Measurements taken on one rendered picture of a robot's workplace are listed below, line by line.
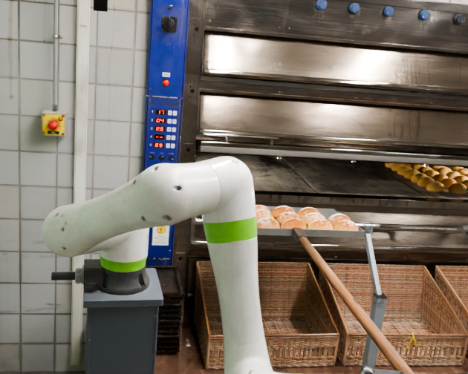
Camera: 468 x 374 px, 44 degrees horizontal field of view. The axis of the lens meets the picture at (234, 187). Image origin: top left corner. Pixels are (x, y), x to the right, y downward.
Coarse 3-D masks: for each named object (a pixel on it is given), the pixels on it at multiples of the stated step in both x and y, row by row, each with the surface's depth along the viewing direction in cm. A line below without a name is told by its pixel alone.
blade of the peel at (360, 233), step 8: (272, 208) 251; (296, 208) 255; (328, 216) 247; (264, 232) 218; (272, 232) 218; (280, 232) 219; (288, 232) 219; (312, 232) 221; (320, 232) 221; (328, 232) 222; (336, 232) 222; (344, 232) 223; (352, 232) 224; (360, 232) 224
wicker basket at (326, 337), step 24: (264, 264) 277; (288, 264) 280; (264, 288) 277; (288, 288) 280; (312, 288) 274; (216, 312) 273; (264, 312) 278; (288, 312) 280; (312, 312) 273; (216, 336) 231; (264, 336) 235; (288, 336) 237; (312, 336) 239; (336, 336) 240; (216, 360) 234; (288, 360) 240; (312, 360) 242
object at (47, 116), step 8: (48, 112) 239; (56, 112) 240; (64, 112) 242; (48, 120) 239; (56, 120) 240; (64, 120) 240; (48, 128) 240; (56, 128) 241; (64, 128) 241; (56, 136) 242; (64, 136) 242
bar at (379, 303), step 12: (372, 228) 243; (384, 228) 244; (396, 228) 245; (408, 228) 246; (420, 228) 247; (432, 228) 248; (444, 228) 249; (456, 228) 250; (372, 252) 238; (372, 264) 236; (372, 276) 234; (384, 300) 227; (372, 312) 230; (384, 312) 229; (372, 348) 232; (372, 360) 234
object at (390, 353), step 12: (300, 240) 209; (312, 252) 196; (324, 264) 186; (336, 276) 178; (336, 288) 172; (348, 300) 163; (360, 312) 156; (372, 324) 149; (372, 336) 146; (384, 336) 144; (384, 348) 140; (396, 360) 134; (408, 372) 129
